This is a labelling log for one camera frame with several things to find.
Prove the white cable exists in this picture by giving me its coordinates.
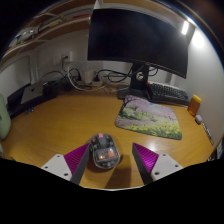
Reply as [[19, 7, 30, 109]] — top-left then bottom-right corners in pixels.
[[66, 68, 111, 93]]

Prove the small white earbud case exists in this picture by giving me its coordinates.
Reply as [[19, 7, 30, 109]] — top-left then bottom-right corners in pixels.
[[194, 114, 204, 125]]

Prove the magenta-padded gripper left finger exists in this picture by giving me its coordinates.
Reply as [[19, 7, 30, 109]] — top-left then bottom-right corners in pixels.
[[40, 143, 92, 186]]

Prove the black desk stand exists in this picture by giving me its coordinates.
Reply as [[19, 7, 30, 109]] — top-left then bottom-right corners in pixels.
[[6, 81, 58, 119]]

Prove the transparent computer mouse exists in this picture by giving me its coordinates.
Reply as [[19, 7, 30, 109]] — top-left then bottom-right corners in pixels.
[[89, 132, 122, 170]]

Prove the wooden wall shelf unit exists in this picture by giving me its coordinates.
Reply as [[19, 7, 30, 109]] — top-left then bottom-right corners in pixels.
[[0, 3, 98, 68]]

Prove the black keyboard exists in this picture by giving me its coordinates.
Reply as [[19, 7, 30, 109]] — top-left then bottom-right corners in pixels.
[[146, 81, 191, 108]]

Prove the white wall outlet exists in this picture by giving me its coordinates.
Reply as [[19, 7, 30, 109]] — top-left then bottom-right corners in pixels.
[[52, 52, 73, 66]]

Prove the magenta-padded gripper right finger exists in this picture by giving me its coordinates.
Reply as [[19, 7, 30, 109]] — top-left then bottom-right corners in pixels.
[[132, 143, 185, 185]]

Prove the black cable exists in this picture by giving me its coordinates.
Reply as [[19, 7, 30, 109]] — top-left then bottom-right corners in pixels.
[[96, 66, 159, 84]]

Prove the dark pen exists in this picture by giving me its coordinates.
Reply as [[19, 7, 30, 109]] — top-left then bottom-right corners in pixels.
[[201, 121, 214, 146]]

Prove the white power strip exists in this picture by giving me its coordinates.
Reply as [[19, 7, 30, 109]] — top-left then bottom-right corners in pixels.
[[78, 70, 104, 88]]

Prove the orange jar with yellow lid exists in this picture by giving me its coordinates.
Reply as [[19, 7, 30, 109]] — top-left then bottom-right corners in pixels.
[[186, 94, 203, 117]]

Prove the floral landscape mouse pad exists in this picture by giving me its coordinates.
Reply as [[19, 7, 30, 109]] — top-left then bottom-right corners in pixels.
[[114, 94, 183, 141]]

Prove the bright light bar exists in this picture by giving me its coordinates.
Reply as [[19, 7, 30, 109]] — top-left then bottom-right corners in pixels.
[[180, 20, 190, 36]]

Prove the silver mini computer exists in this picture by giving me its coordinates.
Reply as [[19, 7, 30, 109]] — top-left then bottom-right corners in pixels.
[[20, 80, 46, 105]]

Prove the black computer monitor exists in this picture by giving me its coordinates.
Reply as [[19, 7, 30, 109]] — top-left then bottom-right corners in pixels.
[[87, 8, 196, 100]]

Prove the pale green bag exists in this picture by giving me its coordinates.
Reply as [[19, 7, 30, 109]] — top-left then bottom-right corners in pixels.
[[0, 93, 12, 140]]

